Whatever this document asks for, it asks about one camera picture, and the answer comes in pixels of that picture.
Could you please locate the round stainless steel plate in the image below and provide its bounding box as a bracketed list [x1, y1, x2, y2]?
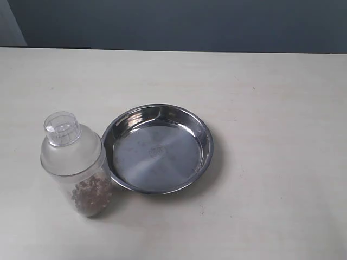
[102, 104, 214, 194]

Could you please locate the clear plastic shaker bottle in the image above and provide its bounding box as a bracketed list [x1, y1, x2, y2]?
[40, 112, 112, 217]

